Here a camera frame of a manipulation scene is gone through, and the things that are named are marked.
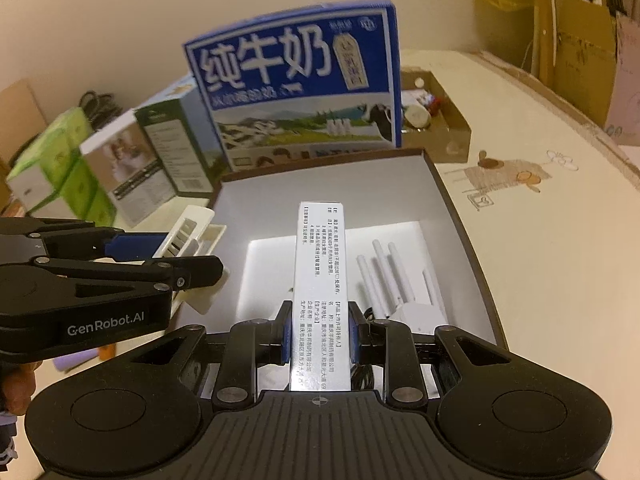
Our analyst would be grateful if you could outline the brown cardboard storage box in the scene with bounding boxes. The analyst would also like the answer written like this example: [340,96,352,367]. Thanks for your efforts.
[172,150,506,347]

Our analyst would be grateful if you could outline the dark green product box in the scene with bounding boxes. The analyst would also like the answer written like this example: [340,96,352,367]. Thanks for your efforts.
[134,74,228,197]

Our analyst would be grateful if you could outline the green white tissue box stack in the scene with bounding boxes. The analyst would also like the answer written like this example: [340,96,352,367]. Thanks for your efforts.
[6,107,116,226]

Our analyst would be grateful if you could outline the white plastic clip holder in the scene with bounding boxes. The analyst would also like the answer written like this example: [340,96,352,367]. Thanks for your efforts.
[153,205,229,315]

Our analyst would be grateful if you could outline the purple tube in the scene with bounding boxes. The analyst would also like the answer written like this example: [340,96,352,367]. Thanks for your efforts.
[52,348,99,373]

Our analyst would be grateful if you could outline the yellow plastic bag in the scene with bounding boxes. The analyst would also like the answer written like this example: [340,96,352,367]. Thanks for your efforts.
[475,0,534,64]

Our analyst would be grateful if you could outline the person's left hand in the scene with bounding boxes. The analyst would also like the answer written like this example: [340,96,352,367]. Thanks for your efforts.
[1,361,41,416]

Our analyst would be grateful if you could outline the white photo product box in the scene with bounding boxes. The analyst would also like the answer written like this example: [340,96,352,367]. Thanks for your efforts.
[80,110,176,226]

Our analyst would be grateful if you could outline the long white medicine box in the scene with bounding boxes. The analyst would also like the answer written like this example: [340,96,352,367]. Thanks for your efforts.
[290,202,352,392]

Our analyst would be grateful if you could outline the white wifi router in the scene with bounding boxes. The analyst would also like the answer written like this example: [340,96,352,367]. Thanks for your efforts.
[356,240,448,335]

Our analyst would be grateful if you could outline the small cardboard tray with items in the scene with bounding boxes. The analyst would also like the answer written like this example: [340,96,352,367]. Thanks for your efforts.
[400,67,472,164]

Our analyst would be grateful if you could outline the blue milk carton box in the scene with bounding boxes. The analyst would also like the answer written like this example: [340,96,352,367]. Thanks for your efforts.
[183,0,401,171]

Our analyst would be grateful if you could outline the large brown cardboard boxes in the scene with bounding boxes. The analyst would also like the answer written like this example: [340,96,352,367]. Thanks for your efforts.
[532,0,639,145]

